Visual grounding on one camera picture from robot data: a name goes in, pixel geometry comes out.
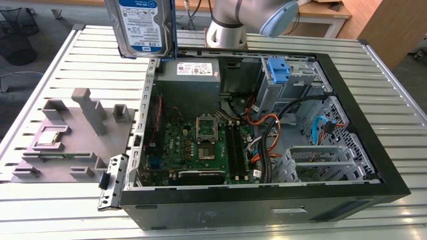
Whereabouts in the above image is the blue data wire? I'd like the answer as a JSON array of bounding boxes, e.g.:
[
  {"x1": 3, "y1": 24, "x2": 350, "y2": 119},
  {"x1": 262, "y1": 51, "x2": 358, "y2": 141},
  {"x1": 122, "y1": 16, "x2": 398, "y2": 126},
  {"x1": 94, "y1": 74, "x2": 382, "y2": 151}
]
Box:
[{"x1": 312, "y1": 115, "x2": 327, "y2": 146}]

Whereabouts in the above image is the power wire with black plug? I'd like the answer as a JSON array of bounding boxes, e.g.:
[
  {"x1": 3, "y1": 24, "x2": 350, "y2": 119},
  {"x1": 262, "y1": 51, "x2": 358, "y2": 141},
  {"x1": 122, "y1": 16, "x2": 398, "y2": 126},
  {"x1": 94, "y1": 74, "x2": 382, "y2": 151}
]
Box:
[{"x1": 319, "y1": 120, "x2": 351, "y2": 146}]

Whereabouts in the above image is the hard disk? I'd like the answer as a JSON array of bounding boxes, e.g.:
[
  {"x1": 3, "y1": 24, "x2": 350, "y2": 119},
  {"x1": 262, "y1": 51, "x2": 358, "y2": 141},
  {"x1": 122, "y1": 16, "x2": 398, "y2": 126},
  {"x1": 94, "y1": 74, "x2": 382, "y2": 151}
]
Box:
[{"x1": 104, "y1": 0, "x2": 178, "y2": 60}]

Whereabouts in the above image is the metal disk bay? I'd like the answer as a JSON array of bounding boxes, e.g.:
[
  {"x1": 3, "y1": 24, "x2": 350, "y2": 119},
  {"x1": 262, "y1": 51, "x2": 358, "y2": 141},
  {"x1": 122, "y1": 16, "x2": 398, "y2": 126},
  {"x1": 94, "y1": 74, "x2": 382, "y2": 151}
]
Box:
[{"x1": 271, "y1": 146, "x2": 381, "y2": 184}]

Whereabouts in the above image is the metal socket cover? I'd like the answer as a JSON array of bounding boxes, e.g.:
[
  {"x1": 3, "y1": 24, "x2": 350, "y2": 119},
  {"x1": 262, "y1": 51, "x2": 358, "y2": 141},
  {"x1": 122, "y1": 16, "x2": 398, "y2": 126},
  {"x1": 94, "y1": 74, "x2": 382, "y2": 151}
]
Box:
[{"x1": 195, "y1": 113, "x2": 220, "y2": 142}]

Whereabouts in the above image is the CPU socket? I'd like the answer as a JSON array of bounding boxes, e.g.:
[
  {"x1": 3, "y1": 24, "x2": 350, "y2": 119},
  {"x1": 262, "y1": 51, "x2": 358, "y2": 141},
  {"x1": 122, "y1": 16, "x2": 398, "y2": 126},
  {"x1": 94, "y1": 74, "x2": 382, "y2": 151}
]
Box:
[{"x1": 196, "y1": 142, "x2": 220, "y2": 161}]

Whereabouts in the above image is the black RAM slot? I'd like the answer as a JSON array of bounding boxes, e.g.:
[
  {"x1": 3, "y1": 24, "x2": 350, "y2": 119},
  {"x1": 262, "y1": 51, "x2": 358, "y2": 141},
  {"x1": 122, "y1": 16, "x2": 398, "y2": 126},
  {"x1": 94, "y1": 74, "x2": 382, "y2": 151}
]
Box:
[
  {"x1": 224, "y1": 120, "x2": 240, "y2": 181},
  {"x1": 235, "y1": 120, "x2": 250, "y2": 181}
]

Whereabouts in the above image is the green motherboard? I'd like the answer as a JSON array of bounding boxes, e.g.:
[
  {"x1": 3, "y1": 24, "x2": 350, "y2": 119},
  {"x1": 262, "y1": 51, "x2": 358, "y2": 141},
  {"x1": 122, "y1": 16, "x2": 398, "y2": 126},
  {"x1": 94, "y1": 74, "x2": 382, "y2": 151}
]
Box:
[{"x1": 143, "y1": 117, "x2": 258, "y2": 186}]

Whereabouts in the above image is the grey power supply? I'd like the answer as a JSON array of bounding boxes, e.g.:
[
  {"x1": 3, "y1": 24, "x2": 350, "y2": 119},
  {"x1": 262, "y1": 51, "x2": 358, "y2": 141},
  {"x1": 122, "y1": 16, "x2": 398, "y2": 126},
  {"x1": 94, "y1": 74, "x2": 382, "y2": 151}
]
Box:
[{"x1": 155, "y1": 56, "x2": 223, "y2": 111}]

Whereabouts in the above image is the black fan shroud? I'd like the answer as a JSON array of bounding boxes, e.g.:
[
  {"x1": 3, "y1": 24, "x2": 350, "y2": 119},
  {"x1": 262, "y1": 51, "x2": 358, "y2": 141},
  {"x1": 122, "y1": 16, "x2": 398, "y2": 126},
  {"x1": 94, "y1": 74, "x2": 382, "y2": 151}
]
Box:
[{"x1": 219, "y1": 57, "x2": 263, "y2": 96}]

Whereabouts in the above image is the black graphics card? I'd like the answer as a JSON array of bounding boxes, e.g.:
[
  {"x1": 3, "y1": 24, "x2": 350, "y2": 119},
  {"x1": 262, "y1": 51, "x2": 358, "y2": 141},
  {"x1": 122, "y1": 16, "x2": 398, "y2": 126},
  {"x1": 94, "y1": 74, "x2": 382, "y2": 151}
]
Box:
[{"x1": 168, "y1": 169, "x2": 227, "y2": 186}]

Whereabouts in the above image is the blue drive latch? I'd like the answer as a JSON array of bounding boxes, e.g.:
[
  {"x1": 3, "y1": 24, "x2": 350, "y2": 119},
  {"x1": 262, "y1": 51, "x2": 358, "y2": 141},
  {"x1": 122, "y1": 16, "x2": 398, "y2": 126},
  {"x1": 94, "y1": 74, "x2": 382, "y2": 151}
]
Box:
[{"x1": 266, "y1": 57, "x2": 291, "y2": 86}]

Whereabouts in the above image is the metal optical drive cage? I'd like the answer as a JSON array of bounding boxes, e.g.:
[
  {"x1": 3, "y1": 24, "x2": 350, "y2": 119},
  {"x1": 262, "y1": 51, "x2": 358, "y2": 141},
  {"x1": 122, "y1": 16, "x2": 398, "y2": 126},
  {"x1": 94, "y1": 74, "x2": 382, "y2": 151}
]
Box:
[{"x1": 256, "y1": 56, "x2": 332, "y2": 126}]

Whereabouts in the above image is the black PC case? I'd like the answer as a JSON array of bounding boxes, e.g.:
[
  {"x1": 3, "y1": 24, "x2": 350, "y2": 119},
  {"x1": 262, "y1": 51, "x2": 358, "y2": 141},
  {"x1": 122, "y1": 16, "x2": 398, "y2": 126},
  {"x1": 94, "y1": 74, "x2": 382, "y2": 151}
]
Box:
[{"x1": 118, "y1": 45, "x2": 411, "y2": 231}]

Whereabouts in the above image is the metal expansion slot latch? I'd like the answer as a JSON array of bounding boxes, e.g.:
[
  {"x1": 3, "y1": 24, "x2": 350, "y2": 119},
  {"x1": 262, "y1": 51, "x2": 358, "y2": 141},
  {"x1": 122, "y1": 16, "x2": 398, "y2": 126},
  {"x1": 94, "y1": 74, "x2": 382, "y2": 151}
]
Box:
[{"x1": 96, "y1": 154, "x2": 130, "y2": 212}]

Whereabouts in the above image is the grey parts rack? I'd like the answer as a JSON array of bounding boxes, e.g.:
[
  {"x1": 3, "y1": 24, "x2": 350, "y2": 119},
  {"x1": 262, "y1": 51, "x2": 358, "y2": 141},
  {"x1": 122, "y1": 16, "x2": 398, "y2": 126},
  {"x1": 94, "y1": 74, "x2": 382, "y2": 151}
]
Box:
[{"x1": 11, "y1": 87, "x2": 140, "y2": 185}]

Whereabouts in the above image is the green RAM stick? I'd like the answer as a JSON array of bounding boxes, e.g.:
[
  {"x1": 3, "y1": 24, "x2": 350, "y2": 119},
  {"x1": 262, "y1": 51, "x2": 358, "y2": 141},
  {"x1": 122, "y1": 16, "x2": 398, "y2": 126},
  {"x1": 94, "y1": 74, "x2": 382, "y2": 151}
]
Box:
[{"x1": 39, "y1": 153, "x2": 78, "y2": 160}]

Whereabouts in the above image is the silver CPU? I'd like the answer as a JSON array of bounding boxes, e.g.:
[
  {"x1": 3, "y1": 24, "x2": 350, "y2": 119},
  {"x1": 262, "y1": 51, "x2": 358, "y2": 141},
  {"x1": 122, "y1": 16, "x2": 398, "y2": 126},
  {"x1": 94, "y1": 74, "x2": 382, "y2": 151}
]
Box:
[{"x1": 35, "y1": 131, "x2": 63, "y2": 147}]

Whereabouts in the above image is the wooden desk with white legs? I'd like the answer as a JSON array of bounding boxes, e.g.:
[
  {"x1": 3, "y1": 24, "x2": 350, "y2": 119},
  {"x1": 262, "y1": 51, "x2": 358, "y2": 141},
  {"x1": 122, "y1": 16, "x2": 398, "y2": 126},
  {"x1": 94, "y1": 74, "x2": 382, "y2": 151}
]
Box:
[{"x1": 295, "y1": 0, "x2": 354, "y2": 38}]

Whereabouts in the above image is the long wooden desk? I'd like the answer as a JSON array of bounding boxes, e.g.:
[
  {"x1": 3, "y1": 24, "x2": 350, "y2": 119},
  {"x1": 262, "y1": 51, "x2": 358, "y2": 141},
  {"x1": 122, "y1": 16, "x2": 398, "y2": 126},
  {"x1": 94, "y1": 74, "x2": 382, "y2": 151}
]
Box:
[{"x1": 50, "y1": 0, "x2": 215, "y2": 28}]

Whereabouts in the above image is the black mesh waste bin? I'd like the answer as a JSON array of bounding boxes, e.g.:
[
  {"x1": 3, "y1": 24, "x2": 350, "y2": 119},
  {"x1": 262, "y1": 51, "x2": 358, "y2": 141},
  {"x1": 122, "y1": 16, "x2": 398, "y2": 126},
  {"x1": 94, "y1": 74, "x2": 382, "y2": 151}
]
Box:
[{"x1": 0, "y1": 7, "x2": 40, "y2": 66}]

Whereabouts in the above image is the wooden cabinet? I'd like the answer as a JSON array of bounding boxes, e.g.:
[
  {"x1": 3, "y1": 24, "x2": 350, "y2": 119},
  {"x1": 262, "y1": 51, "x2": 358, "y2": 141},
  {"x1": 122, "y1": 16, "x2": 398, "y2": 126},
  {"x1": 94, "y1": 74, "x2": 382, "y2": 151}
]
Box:
[{"x1": 358, "y1": 0, "x2": 427, "y2": 71}]

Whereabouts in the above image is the orange red wire bundle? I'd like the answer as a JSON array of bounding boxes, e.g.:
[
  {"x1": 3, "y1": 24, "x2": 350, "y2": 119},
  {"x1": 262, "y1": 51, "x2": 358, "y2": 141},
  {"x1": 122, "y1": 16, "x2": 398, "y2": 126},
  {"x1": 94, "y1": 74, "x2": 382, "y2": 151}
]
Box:
[{"x1": 246, "y1": 101, "x2": 283, "y2": 127}]

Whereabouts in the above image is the thick black cable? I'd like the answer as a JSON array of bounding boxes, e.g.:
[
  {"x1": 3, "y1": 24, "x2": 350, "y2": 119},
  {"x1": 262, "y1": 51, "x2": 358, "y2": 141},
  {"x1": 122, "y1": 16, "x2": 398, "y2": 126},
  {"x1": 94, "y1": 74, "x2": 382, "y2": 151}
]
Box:
[{"x1": 258, "y1": 92, "x2": 335, "y2": 184}]

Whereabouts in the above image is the multicolour wire bundle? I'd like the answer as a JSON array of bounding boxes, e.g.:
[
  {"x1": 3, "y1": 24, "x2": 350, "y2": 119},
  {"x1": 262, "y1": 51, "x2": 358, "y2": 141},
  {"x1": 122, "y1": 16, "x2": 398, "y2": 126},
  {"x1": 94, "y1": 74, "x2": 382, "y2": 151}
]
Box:
[{"x1": 248, "y1": 124, "x2": 284, "y2": 167}]

